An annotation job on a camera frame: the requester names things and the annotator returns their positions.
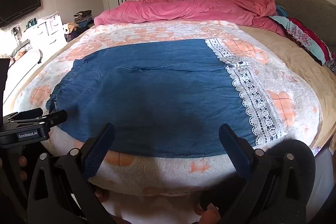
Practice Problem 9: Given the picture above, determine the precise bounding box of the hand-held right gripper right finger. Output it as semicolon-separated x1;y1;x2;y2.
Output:
219;124;307;224

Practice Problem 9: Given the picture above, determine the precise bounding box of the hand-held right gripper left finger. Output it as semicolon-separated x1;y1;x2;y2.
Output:
28;123;116;224

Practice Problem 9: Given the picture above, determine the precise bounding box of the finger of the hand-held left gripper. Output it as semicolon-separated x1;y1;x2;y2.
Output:
12;110;68;129
3;108;44;122

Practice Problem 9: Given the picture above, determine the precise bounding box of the blue denim skirt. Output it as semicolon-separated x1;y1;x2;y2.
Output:
46;38;289;159

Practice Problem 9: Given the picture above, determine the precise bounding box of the person's left hand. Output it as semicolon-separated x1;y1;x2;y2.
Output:
18;155;29;181

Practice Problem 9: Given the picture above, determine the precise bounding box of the white orange fleece blanket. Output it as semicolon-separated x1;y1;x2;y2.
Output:
13;20;322;197

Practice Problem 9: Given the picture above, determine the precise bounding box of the white drawer cabinet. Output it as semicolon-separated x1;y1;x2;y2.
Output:
12;15;67;56

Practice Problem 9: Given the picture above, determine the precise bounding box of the pile of dark clothes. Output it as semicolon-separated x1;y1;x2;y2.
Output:
73;10;94;23

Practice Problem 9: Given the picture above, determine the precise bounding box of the bed with beige sheet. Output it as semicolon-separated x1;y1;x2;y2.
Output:
3;25;336;156

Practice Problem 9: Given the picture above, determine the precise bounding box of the teal floral pillow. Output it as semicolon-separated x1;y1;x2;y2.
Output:
269;15;324;64

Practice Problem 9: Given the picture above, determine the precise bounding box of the red patterned pillow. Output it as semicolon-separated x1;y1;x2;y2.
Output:
287;17;335;62

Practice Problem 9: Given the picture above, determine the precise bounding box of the pink duvet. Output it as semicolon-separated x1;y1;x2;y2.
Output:
94;0;286;37

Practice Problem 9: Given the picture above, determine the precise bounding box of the grey padded headboard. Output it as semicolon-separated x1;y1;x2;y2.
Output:
249;0;336;54

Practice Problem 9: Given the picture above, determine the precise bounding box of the black wall television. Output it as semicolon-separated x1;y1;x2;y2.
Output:
0;0;42;28

